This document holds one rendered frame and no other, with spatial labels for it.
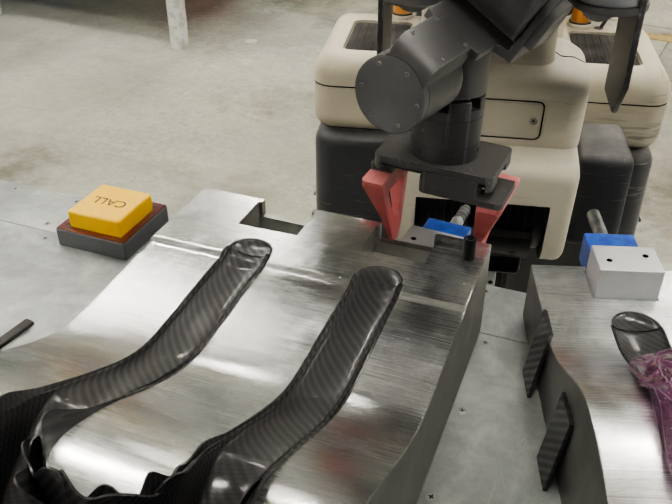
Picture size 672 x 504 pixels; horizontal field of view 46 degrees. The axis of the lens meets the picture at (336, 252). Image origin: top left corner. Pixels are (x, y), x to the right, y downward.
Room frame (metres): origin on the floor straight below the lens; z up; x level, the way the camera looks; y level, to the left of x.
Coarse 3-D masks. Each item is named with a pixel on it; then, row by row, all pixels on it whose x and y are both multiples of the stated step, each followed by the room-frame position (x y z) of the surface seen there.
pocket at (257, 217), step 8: (264, 200) 0.60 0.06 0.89; (256, 208) 0.59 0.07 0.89; (264, 208) 0.60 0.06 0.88; (248, 216) 0.58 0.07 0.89; (256, 216) 0.59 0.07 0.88; (264, 216) 0.60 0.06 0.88; (272, 216) 0.60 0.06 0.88; (280, 216) 0.60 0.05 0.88; (248, 224) 0.58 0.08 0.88; (256, 224) 0.59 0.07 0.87; (264, 224) 0.59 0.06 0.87; (272, 224) 0.59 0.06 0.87; (280, 224) 0.59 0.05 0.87; (288, 224) 0.59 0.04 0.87; (296, 224) 0.58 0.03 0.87; (304, 224) 0.58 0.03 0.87; (280, 232) 0.59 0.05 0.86; (288, 232) 0.59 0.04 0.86; (296, 232) 0.58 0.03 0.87
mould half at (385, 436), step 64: (192, 256) 0.51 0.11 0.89; (320, 256) 0.51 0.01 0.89; (384, 256) 0.51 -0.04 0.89; (448, 256) 0.51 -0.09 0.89; (128, 320) 0.44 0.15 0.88; (256, 320) 0.44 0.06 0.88; (320, 320) 0.44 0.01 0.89; (448, 320) 0.43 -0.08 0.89; (0, 384) 0.33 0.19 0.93; (192, 384) 0.36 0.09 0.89; (256, 384) 0.37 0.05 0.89; (384, 384) 0.37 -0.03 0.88; (448, 384) 0.41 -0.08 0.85; (64, 448) 0.27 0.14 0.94; (128, 448) 0.27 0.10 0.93; (192, 448) 0.28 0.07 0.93; (320, 448) 0.30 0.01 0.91; (384, 448) 0.31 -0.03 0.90
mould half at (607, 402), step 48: (528, 288) 0.54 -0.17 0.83; (576, 288) 0.52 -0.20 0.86; (528, 336) 0.52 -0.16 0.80; (576, 336) 0.46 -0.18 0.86; (576, 384) 0.37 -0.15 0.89; (624, 384) 0.37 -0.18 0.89; (576, 432) 0.35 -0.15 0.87; (624, 432) 0.32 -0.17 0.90; (576, 480) 0.33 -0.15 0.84; (624, 480) 0.29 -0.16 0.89
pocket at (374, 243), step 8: (376, 232) 0.56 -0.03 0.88; (368, 240) 0.54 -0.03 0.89; (376, 240) 0.56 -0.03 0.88; (384, 240) 0.56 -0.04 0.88; (392, 240) 0.56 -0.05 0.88; (368, 248) 0.54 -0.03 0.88; (376, 248) 0.56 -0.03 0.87; (384, 248) 0.55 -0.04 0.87; (392, 248) 0.55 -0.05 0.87; (400, 248) 0.55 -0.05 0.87; (408, 248) 0.55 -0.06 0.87; (416, 248) 0.54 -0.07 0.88; (424, 248) 0.54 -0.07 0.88; (432, 248) 0.54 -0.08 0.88; (400, 256) 0.55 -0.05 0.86; (408, 256) 0.55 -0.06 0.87; (416, 256) 0.54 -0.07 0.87; (424, 256) 0.54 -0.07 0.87
